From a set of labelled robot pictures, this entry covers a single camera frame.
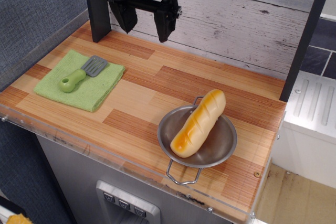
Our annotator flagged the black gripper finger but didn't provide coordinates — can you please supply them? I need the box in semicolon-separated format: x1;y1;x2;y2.
108;0;138;33
154;10;176;42

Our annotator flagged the toy bread loaf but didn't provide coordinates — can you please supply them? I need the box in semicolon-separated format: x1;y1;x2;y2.
170;89;226;158

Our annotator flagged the steel colander bowl with handles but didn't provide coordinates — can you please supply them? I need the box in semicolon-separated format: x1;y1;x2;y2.
157;96;237;185

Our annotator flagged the green folded cloth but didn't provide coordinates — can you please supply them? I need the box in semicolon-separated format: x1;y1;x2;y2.
34;50;125;112

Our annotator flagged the white appliance with ridged top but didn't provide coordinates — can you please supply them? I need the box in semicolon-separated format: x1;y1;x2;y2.
271;71;335;187

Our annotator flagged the silver dispenser button panel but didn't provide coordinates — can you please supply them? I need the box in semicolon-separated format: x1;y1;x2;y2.
96;180;161;223

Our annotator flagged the yellow object at corner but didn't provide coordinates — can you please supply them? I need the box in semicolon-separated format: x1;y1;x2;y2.
6;214;33;224

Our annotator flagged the dark left shelf post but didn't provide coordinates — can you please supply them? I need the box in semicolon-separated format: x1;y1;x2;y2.
87;0;111;42

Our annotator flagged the dark shelf post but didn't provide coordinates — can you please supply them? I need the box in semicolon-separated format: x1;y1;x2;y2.
279;0;326;102
87;0;111;42

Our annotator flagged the green handled grey spatula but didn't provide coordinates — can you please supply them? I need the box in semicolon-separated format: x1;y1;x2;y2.
58;56;108;93

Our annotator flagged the dark right shelf post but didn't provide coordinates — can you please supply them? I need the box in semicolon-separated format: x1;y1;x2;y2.
279;0;326;102

